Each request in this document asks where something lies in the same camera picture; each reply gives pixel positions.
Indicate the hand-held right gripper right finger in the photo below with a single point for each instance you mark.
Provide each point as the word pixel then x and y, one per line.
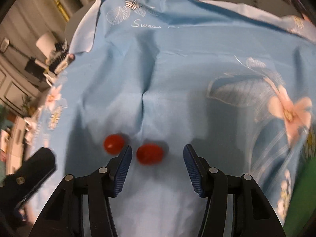
pixel 193 170

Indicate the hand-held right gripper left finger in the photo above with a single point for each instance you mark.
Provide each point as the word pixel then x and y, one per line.
pixel 121 170

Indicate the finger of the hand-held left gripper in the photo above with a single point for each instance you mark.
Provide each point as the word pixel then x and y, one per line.
pixel 32 170

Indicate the red cherry tomato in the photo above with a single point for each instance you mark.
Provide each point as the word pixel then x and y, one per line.
pixel 113 144
pixel 149 154

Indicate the green plate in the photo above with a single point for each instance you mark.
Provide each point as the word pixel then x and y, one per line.
pixel 301 197

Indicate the beige panelled cabinet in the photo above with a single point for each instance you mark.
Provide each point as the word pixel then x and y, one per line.
pixel 14 88

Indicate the blue floral cloth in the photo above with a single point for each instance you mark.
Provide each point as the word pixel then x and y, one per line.
pixel 185 79

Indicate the black and white clutter pile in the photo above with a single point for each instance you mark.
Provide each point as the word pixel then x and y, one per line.
pixel 53 59

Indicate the grey curtain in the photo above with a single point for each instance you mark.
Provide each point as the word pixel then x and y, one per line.
pixel 29 9

